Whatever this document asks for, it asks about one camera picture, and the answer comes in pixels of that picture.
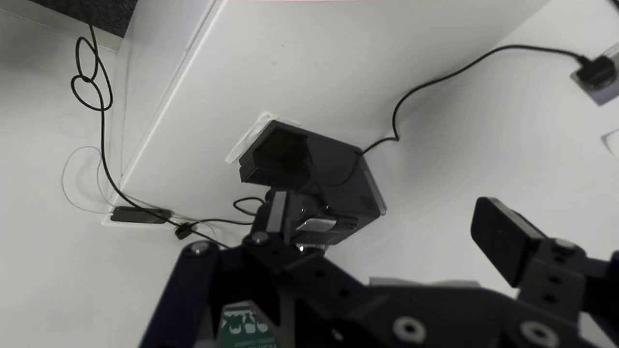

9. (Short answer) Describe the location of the black coffee machine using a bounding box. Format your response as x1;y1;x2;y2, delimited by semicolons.
236;118;388;251

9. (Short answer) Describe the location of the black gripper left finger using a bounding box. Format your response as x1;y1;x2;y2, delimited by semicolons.
137;190;371;348

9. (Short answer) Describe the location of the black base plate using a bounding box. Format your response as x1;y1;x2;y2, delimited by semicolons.
29;0;141;39

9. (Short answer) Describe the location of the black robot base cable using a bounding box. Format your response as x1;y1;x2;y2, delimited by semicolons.
67;23;257;250

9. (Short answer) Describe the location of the black coffee machine plug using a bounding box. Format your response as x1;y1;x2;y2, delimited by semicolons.
574;54;619;91

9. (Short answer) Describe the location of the black coffee machine cable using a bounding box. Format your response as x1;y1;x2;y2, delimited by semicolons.
356;43;592;161

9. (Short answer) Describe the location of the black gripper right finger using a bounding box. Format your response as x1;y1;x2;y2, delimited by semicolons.
468;195;619;325

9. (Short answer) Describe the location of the thin white cable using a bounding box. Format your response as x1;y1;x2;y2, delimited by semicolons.
60;143;120;217

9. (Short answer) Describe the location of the black power adapter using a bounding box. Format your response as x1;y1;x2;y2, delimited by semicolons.
568;47;619;108
108;205;174;226

